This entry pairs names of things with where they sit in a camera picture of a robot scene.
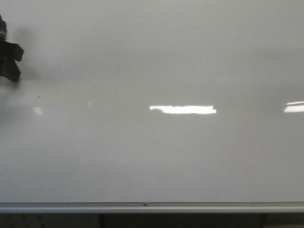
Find white whiteboard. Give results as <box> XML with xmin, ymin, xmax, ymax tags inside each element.
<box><xmin>0</xmin><ymin>0</ymin><xmax>304</xmax><ymax>202</ymax></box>

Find aluminium whiteboard frame rail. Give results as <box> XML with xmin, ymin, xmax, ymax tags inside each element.
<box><xmin>0</xmin><ymin>201</ymin><xmax>304</xmax><ymax>214</ymax></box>

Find black and white marker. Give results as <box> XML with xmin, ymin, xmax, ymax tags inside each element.
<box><xmin>0</xmin><ymin>15</ymin><xmax>8</xmax><ymax>40</ymax></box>

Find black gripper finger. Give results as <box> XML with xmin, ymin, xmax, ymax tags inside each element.
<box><xmin>0</xmin><ymin>40</ymin><xmax>24</xmax><ymax>62</ymax></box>
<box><xmin>0</xmin><ymin>59</ymin><xmax>20</xmax><ymax>82</ymax></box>

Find perforated metal panel below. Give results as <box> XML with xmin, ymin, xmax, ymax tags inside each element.
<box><xmin>0</xmin><ymin>213</ymin><xmax>100</xmax><ymax>228</ymax></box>

